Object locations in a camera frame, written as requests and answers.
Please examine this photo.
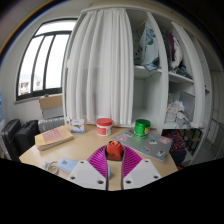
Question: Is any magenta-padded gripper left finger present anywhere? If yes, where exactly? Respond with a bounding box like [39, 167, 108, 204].
[67, 145, 109, 191]

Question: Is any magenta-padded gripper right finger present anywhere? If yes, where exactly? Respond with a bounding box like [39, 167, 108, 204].
[121, 145, 163, 191]

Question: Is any red charger block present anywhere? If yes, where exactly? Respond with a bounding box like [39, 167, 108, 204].
[106, 140, 125, 161]

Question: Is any grey laptop with stickers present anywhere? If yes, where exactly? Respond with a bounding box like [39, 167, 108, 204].
[111, 127, 174, 164]

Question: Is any green jar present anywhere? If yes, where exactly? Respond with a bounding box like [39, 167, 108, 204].
[133, 118, 152, 140]

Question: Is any chair with colourful cloth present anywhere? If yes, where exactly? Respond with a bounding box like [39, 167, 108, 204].
[165, 129, 190, 167]

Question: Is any small white green box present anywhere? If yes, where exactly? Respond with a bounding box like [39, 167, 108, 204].
[69, 118, 86, 134]

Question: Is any white jar with red lid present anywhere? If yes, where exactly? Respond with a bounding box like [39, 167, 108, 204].
[96, 117, 114, 137]

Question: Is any yellow and pink book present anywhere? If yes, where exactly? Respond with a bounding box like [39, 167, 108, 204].
[34, 125, 75, 151]

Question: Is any white radiator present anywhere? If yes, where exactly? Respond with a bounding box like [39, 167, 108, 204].
[37, 116, 66, 134]

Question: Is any black bag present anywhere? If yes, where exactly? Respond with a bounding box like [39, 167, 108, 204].
[13, 119, 41, 157]

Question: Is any cardboard box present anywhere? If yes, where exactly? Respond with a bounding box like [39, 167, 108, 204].
[38, 93, 64, 111]

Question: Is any black suitcase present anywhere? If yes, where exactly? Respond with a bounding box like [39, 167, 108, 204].
[0, 118, 22, 162]

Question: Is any white wardrobe shelf unit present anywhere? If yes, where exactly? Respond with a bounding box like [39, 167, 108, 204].
[126, 7, 214, 132]

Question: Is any white curtain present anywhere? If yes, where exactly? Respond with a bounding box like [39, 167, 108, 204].
[64, 7, 135, 127]

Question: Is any black-framed window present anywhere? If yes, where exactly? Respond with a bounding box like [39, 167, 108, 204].
[14, 17, 78, 102]

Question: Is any white power cable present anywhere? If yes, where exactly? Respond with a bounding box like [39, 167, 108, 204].
[42, 160, 61, 176]

